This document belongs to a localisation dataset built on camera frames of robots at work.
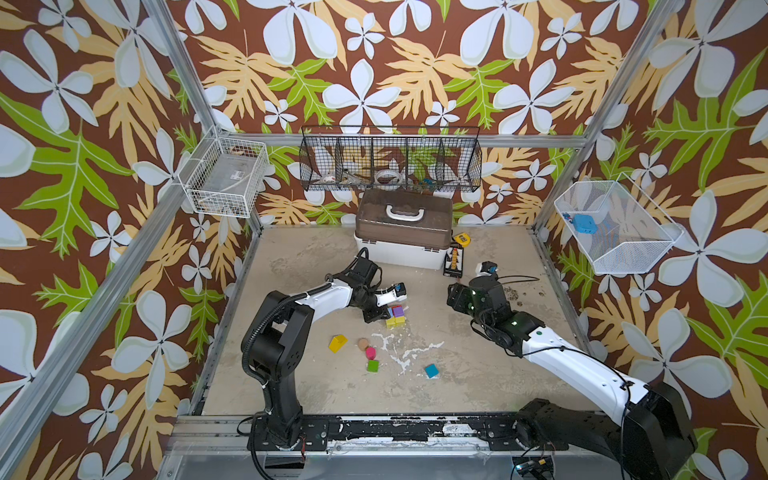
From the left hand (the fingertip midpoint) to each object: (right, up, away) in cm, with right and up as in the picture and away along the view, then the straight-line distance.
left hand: (384, 304), depth 94 cm
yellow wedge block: (-14, -10, -6) cm, 19 cm away
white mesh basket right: (+65, +23, -13) cm, 70 cm away
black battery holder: (+25, +13, +14) cm, 32 cm away
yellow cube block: (+5, -5, -1) cm, 7 cm away
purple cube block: (+4, -2, -3) cm, 5 cm away
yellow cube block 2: (+2, -5, -3) cm, 6 cm away
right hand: (+20, +6, -11) cm, 23 cm away
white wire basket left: (-47, +39, -8) cm, 61 cm away
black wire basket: (-1, +48, +3) cm, 48 cm away
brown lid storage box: (+6, +24, -1) cm, 24 cm away
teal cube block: (+14, -18, -9) cm, 24 cm away
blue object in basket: (+59, +25, -8) cm, 64 cm away
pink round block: (-4, -13, -7) cm, 16 cm away
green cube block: (-3, -17, -8) cm, 19 cm away
